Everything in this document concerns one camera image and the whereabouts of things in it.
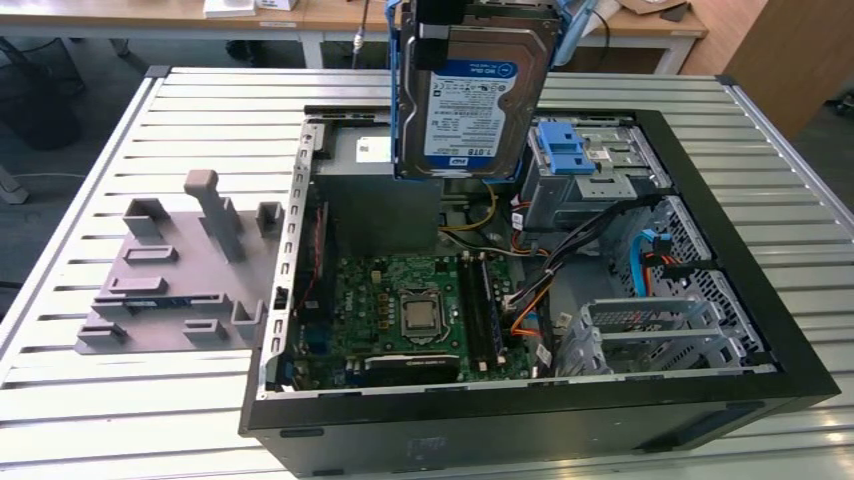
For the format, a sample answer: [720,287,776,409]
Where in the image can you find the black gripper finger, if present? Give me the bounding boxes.
[407,0,468,72]

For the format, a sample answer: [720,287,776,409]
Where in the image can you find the hard disk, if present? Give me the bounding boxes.
[384,0,562,184]

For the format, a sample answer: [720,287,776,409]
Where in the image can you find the light blue data wire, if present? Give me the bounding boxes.
[626,229,672,301]

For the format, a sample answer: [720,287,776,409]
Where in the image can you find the grey disk bay cage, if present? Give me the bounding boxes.
[556,294,766,379]

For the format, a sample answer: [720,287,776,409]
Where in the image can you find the blue drive bay latch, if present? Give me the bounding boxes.
[536,122,599,176]

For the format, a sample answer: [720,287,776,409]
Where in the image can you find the brown cardboard piece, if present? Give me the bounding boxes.
[619,0,690,22]

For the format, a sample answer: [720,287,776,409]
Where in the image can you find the grey power supply unit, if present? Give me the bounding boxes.
[312,124,447,254]

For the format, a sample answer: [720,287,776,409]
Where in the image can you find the wooden desk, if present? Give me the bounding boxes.
[105,0,710,71]

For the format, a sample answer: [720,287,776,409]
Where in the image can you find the grey optical drive cage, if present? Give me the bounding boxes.
[519,119,672,231]

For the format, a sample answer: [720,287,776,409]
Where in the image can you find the CPU socket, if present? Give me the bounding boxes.
[392,287,447,347]

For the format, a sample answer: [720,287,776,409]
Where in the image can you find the green motherboard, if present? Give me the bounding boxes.
[296,252,535,389]

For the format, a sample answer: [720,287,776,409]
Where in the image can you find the wooden cabinet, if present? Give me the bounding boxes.
[683,0,854,147]

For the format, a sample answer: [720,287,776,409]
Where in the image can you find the silver CPU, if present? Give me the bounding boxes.
[402,299,439,332]

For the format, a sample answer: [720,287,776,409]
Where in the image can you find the RAM stick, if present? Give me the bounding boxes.
[480,257,510,364]
[123,297,227,309]

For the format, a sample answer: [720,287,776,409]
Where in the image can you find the black power plug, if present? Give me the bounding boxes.
[643,252,716,281]

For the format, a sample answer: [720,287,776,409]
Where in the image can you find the black mesh waste bin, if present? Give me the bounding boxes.
[0,37,88,152]

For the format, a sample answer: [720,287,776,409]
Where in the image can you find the black graphics card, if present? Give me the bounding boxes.
[359,352,463,387]

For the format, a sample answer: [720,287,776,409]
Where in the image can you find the grey parts rack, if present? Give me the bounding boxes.
[73,168,288,356]

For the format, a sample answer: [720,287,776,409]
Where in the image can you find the white stand foot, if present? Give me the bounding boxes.
[0,164,32,205]

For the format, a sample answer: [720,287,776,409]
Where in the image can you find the black PC case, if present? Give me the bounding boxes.
[237,103,841,479]

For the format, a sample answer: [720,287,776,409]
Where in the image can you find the black cable with metal plug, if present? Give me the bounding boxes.
[351,0,370,71]

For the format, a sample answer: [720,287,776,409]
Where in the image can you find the yellow wires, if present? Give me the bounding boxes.
[436,180,499,234]

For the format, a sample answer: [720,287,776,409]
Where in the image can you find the red wire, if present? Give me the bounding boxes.
[508,197,539,257]

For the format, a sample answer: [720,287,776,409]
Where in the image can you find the white and grey wires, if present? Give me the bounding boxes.
[439,227,535,257]

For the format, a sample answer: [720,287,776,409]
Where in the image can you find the black cable bundle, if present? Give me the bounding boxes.
[506,197,668,306]

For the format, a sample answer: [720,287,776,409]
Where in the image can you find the orange power wires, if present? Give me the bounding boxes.
[508,298,546,344]

